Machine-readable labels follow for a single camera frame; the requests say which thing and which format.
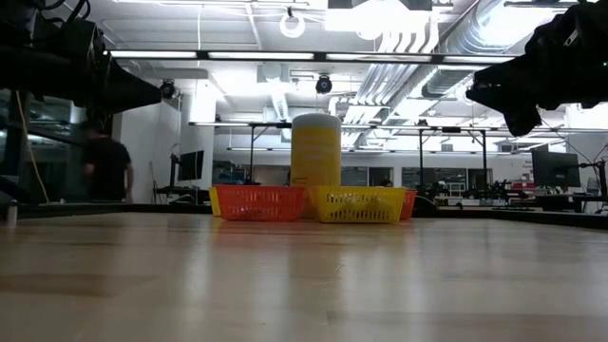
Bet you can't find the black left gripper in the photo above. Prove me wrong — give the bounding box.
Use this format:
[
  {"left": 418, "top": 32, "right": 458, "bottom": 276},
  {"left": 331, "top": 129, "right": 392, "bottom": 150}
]
[{"left": 70, "top": 51, "right": 162, "bottom": 114}]

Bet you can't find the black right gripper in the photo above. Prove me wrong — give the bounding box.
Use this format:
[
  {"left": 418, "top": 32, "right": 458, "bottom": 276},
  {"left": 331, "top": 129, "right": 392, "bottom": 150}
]
[{"left": 465, "top": 16, "right": 608, "bottom": 114}]

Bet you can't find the black computer monitor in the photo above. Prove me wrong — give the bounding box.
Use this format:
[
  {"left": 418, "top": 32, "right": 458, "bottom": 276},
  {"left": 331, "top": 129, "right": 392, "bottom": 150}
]
[
  {"left": 178, "top": 150, "right": 205, "bottom": 182},
  {"left": 531, "top": 150, "right": 581, "bottom": 189}
]

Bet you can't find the dark office desk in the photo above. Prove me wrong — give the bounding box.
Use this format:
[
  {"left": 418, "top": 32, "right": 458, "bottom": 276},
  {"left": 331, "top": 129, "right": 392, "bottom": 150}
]
[
  {"left": 534, "top": 192, "right": 608, "bottom": 214},
  {"left": 152, "top": 185, "right": 213, "bottom": 206}
]

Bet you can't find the long overhead light bar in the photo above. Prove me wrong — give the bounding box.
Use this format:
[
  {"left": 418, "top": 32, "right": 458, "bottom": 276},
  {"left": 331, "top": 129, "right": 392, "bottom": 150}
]
[{"left": 107, "top": 48, "right": 522, "bottom": 66}]

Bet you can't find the yellow plastic basket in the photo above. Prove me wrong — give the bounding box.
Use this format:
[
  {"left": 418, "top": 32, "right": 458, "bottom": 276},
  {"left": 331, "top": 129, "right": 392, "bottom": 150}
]
[
  {"left": 208, "top": 185, "right": 222, "bottom": 218},
  {"left": 311, "top": 186, "right": 409, "bottom": 224}
]

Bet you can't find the orange plastic basket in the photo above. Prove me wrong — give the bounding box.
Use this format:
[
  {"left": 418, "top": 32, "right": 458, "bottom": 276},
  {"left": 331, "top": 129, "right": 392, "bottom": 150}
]
[
  {"left": 400, "top": 189, "right": 419, "bottom": 220},
  {"left": 214, "top": 184, "right": 307, "bottom": 222}
]

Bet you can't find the yellow canister white lid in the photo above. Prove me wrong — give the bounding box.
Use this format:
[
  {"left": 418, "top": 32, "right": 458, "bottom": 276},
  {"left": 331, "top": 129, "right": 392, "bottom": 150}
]
[{"left": 290, "top": 112, "right": 343, "bottom": 187}]

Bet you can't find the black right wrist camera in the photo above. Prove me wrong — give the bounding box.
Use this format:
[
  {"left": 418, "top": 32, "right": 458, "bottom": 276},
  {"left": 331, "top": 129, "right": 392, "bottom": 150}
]
[{"left": 503, "top": 104, "right": 543, "bottom": 138}]

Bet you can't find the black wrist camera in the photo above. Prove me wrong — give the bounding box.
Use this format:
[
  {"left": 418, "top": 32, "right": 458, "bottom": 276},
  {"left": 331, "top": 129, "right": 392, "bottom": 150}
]
[
  {"left": 503, "top": 104, "right": 543, "bottom": 138},
  {"left": 56, "top": 17, "right": 108, "bottom": 63}
]

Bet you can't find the silver round ventilation duct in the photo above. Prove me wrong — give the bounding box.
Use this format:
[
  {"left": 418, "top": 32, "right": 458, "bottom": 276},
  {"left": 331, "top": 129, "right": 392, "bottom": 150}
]
[{"left": 420, "top": 0, "right": 538, "bottom": 100}]

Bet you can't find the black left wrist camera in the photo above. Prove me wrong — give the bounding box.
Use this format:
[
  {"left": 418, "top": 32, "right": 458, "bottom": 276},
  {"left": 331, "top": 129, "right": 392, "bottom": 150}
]
[{"left": 56, "top": 17, "right": 108, "bottom": 63}]

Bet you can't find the black left camera cable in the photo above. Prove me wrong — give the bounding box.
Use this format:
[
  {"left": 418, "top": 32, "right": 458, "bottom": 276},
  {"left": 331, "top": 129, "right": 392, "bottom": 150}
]
[{"left": 40, "top": 0, "right": 92, "bottom": 24}]

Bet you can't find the yellow cable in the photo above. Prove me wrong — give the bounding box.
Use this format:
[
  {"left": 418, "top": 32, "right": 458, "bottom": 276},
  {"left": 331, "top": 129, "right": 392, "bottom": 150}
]
[{"left": 15, "top": 90, "right": 50, "bottom": 204}]

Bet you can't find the white ring lamp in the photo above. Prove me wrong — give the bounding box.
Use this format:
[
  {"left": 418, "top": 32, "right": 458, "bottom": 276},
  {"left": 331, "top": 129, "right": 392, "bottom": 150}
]
[{"left": 278, "top": 9, "right": 307, "bottom": 40}]

